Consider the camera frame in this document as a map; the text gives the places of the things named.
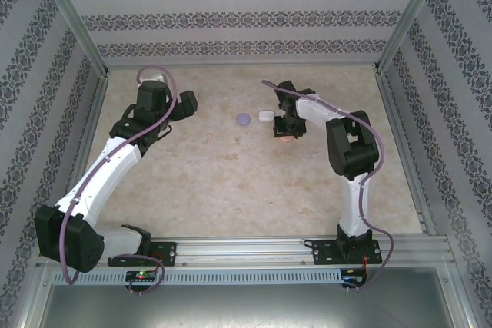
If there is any aluminium table side rail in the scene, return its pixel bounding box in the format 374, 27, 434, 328
53, 71, 111, 240
374, 70, 438, 236

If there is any wide aluminium mounting rail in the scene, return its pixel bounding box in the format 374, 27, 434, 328
37, 236, 451, 268

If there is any aluminium frame post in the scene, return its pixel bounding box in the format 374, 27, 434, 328
373, 0, 450, 75
32, 0, 111, 75

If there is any thin aluminium wall base rail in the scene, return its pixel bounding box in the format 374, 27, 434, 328
106, 61, 380, 71

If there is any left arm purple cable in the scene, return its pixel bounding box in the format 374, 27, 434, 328
61, 64, 178, 295

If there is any grey metal sheet panel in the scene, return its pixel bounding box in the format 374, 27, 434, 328
38, 283, 457, 328

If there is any slotted grey cable duct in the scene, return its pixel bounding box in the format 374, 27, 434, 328
52, 269, 344, 287

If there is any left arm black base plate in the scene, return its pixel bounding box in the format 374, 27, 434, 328
107, 241, 178, 267

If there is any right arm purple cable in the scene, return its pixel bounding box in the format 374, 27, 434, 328
261, 80, 394, 293

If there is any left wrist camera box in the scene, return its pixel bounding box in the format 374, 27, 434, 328
138, 72, 168, 85

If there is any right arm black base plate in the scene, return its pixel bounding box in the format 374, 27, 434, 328
310, 238, 384, 266

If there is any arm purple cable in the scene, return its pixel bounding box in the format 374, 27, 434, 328
261, 80, 394, 293
61, 64, 178, 295

